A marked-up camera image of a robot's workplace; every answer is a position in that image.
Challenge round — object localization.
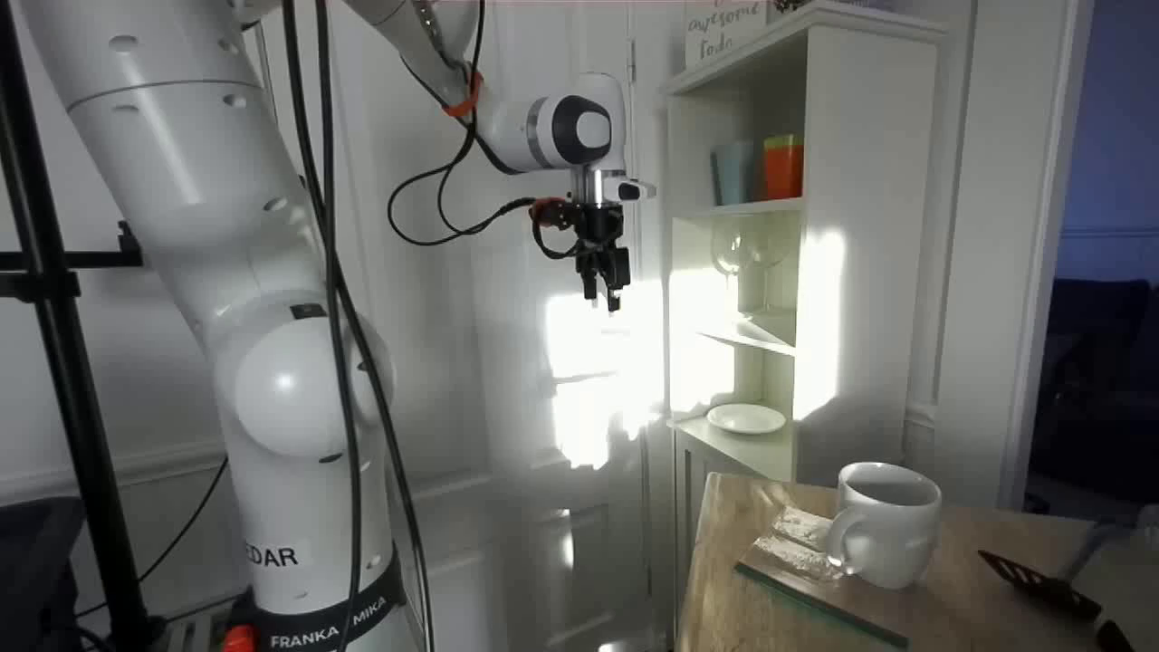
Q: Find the light blue plastic cup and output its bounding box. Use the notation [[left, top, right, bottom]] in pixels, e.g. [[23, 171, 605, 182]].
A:
[[706, 137, 760, 205]]

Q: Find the thin black floor cable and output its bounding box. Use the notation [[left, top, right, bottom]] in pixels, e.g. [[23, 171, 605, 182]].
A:
[[73, 452, 232, 624]]

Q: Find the dark sofa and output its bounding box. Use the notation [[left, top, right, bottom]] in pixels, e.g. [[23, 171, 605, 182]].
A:
[[1030, 274, 1159, 515]]

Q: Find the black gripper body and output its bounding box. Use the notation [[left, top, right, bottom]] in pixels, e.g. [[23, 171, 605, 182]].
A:
[[562, 194, 635, 291]]

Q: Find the black spatula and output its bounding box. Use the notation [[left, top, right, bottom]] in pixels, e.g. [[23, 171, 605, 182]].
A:
[[974, 516, 1141, 652]]

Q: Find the orange plastic cup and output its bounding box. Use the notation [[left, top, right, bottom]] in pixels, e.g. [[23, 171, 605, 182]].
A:
[[756, 140, 808, 202]]

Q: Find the white plate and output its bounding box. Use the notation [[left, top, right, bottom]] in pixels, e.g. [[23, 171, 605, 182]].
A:
[[702, 399, 789, 439]]

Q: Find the white shelf cabinet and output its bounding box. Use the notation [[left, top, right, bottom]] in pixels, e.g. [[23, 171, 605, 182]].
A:
[[658, 0, 951, 493]]

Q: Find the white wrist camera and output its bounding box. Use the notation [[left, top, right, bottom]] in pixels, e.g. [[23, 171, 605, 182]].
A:
[[603, 171, 656, 205]]

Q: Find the clear wine glass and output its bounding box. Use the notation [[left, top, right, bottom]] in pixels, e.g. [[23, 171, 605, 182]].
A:
[[709, 222, 774, 283]]

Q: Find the black tripod stand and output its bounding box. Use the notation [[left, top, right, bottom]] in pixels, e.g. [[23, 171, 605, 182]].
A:
[[0, 0, 163, 652]]

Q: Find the white sign with writing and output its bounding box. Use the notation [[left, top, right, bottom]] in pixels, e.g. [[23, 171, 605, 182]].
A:
[[680, 0, 772, 72]]

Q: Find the white ceramic mug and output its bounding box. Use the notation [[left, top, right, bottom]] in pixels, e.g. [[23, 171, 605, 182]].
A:
[[822, 460, 945, 592]]

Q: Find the long black arm cable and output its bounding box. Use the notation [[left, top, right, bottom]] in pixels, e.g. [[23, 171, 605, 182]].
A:
[[279, 0, 440, 652]]

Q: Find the clear plastic wrapper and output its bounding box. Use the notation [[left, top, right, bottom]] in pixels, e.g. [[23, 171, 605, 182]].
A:
[[751, 504, 854, 586]]

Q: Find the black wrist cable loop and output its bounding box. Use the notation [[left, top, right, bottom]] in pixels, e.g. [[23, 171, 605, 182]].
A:
[[384, 0, 574, 253]]

